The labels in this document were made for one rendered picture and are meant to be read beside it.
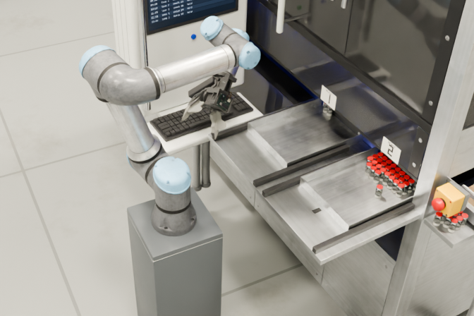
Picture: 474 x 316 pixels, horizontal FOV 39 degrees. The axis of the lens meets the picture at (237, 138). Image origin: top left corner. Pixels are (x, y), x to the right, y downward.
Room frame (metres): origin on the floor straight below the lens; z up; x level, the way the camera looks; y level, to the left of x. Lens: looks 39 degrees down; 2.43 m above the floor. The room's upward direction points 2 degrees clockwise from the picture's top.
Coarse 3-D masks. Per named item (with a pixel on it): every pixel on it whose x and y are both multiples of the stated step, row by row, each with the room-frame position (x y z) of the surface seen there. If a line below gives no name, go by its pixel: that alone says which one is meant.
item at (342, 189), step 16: (352, 160) 1.80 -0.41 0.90; (304, 176) 1.69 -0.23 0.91; (320, 176) 1.73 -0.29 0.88; (336, 176) 1.73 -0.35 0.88; (352, 176) 1.74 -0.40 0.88; (368, 176) 1.74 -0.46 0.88; (320, 192) 1.65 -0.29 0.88; (336, 192) 1.66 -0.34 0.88; (352, 192) 1.66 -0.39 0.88; (368, 192) 1.66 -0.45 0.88; (384, 192) 1.66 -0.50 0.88; (336, 208) 1.58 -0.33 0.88; (352, 208) 1.58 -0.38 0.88; (368, 208) 1.58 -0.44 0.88; (384, 208) 1.55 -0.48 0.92; (352, 224) 1.48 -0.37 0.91
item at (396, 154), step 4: (384, 140) 1.75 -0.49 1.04; (388, 140) 1.73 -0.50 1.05; (384, 144) 1.74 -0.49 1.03; (388, 144) 1.73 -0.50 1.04; (392, 144) 1.72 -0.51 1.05; (384, 148) 1.74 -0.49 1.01; (396, 148) 1.70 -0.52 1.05; (384, 152) 1.74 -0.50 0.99; (396, 152) 1.70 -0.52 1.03; (400, 152) 1.68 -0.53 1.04; (388, 156) 1.72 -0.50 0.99; (392, 156) 1.71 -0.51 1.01; (396, 156) 1.69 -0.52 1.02; (396, 160) 1.69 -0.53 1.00
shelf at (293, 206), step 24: (216, 144) 1.89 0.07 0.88; (240, 144) 1.89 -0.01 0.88; (360, 144) 1.92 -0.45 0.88; (240, 168) 1.76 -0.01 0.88; (264, 168) 1.77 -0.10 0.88; (312, 168) 1.78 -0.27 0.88; (288, 192) 1.65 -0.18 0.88; (288, 216) 1.54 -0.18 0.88; (312, 216) 1.54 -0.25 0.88; (408, 216) 1.56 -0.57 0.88; (312, 240) 1.44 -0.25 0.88; (360, 240) 1.45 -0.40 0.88
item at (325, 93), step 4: (324, 88) 2.03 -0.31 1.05; (324, 92) 2.03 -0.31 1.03; (328, 92) 2.01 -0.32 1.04; (324, 96) 2.02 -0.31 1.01; (328, 96) 2.01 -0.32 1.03; (332, 96) 1.99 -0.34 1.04; (324, 100) 2.02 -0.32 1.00; (328, 100) 2.00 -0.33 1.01; (332, 100) 1.99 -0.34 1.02; (328, 104) 2.00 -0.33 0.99; (332, 104) 1.98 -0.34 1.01; (332, 108) 1.98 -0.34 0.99
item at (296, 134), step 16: (288, 112) 2.07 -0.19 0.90; (304, 112) 2.10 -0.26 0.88; (320, 112) 2.10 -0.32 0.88; (256, 128) 1.99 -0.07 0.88; (272, 128) 1.99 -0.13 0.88; (288, 128) 1.99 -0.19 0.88; (304, 128) 2.00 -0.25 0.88; (320, 128) 2.00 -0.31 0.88; (336, 128) 2.00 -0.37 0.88; (272, 144) 1.90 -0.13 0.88; (288, 144) 1.90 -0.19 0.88; (304, 144) 1.90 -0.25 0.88; (320, 144) 1.91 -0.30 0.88; (336, 144) 1.87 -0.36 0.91; (352, 144) 1.91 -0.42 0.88; (288, 160) 1.81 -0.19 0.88; (304, 160) 1.80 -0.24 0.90
